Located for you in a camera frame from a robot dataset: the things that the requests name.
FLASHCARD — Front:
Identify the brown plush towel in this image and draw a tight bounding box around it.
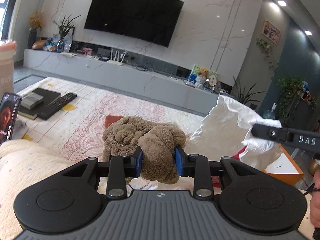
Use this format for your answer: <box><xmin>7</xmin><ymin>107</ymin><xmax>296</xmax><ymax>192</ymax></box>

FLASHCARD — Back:
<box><xmin>103</xmin><ymin>116</ymin><xmax>187</xmax><ymax>185</ymax></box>

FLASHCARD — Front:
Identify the white crinkled cloth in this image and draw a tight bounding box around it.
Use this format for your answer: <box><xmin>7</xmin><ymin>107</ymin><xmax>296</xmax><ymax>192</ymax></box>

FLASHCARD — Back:
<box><xmin>184</xmin><ymin>95</ymin><xmax>283</xmax><ymax>171</ymax></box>

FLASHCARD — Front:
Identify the brown sponge block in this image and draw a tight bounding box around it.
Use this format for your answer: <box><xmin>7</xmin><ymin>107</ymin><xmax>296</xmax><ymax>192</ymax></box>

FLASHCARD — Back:
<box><xmin>104</xmin><ymin>115</ymin><xmax>123</xmax><ymax>128</ymax></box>

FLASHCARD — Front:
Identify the person right hand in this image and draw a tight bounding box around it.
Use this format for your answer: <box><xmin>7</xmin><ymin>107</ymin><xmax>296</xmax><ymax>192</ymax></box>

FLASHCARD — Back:
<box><xmin>310</xmin><ymin>170</ymin><xmax>320</xmax><ymax>228</ymax></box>

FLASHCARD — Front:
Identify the gold round pot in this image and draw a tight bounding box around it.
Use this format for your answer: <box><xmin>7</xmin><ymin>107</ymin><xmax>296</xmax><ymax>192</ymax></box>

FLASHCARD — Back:
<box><xmin>309</xmin><ymin>159</ymin><xmax>320</xmax><ymax>176</ymax></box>

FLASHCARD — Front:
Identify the dark shelf with plants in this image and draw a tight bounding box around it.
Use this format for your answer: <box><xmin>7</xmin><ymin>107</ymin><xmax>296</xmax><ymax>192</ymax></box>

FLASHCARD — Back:
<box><xmin>276</xmin><ymin>77</ymin><xmax>316</xmax><ymax>130</ymax></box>

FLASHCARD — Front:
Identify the orange cardboard box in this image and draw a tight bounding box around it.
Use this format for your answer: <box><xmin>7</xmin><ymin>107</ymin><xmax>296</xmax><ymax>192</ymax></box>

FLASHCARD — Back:
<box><xmin>232</xmin><ymin>144</ymin><xmax>304</xmax><ymax>186</ymax></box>

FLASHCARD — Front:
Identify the blue water jug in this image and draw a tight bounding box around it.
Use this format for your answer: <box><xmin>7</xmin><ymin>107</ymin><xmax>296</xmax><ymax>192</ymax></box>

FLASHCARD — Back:
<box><xmin>263</xmin><ymin>103</ymin><xmax>277</xmax><ymax>120</ymax></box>

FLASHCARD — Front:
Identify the pink white lace rug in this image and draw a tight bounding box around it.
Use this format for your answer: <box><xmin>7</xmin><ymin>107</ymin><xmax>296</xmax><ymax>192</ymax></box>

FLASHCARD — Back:
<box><xmin>20</xmin><ymin>77</ymin><xmax>203</xmax><ymax>163</ymax></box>

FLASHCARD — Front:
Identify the potted floor plant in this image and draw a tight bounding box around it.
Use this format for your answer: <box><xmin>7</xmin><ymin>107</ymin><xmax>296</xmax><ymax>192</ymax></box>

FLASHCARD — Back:
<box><xmin>230</xmin><ymin>77</ymin><xmax>266</xmax><ymax>105</ymax></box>

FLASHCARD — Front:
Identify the teddy bear gift set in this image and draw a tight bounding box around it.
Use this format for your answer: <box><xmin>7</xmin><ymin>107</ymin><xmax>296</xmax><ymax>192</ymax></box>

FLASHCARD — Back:
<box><xmin>186</xmin><ymin>64</ymin><xmax>218</xmax><ymax>93</ymax></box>

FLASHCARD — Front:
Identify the grey marble tv console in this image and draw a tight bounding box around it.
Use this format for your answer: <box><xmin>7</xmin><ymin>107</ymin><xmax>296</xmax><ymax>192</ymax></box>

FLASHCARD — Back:
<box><xmin>23</xmin><ymin>49</ymin><xmax>218</xmax><ymax>116</ymax></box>

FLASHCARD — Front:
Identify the white wifi router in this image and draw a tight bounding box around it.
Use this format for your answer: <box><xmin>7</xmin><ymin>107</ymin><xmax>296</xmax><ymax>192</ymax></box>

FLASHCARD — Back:
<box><xmin>108</xmin><ymin>49</ymin><xmax>127</xmax><ymax>66</ymax></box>

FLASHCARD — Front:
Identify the black remote keyboard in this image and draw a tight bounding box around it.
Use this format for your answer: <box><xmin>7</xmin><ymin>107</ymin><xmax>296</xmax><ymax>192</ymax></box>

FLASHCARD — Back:
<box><xmin>38</xmin><ymin>92</ymin><xmax>77</xmax><ymax>120</ymax></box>

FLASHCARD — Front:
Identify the cream sofa cushion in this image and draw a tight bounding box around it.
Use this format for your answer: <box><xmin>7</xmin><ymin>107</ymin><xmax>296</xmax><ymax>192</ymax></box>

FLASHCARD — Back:
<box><xmin>1</xmin><ymin>139</ymin><xmax>73</xmax><ymax>239</ymax></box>

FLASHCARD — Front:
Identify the smartphone with face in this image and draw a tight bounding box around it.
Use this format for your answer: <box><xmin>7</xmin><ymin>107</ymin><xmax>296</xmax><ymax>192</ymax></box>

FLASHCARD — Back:
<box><xmin>0</xmin><ymin>92</ymin><xmax>22</xmax><ymax>144</ymax></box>

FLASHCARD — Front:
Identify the green plant in vase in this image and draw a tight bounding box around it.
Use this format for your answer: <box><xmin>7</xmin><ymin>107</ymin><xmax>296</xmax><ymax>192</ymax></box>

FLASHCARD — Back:
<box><xmin>53</xmin><ymin>14</ymin><xmax>81</xmax><ymax>53</ymax></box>

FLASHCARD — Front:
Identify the pink white bottle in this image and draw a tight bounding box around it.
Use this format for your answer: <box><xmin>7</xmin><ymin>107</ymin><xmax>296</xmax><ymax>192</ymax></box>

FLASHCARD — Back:
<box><xmin>0</xmin><ymin>40</ymin><xmax>17</xmax><ymax>98</ymax></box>

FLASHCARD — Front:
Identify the dried flowers black vase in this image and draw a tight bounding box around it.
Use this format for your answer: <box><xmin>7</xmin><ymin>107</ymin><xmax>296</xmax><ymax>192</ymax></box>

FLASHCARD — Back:
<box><xmin>28</xmin><ymin>11</ymin><xmax>43</xmax><ymax>49</ymax></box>

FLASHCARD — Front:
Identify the framed wall picture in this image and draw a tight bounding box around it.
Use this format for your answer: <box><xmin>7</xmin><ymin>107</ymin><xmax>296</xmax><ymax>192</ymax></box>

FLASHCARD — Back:
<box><xmin>261</xmin><ymin>20</ymin><xmax>281</xmax><ymax>45</ymax></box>

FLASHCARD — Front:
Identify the black wall television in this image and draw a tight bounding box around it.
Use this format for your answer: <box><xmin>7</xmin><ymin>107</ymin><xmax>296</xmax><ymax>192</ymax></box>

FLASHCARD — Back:
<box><xmin>84</xmin><ymin>0</ymin><xmax>184</xmax><ymax>47</ymax></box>

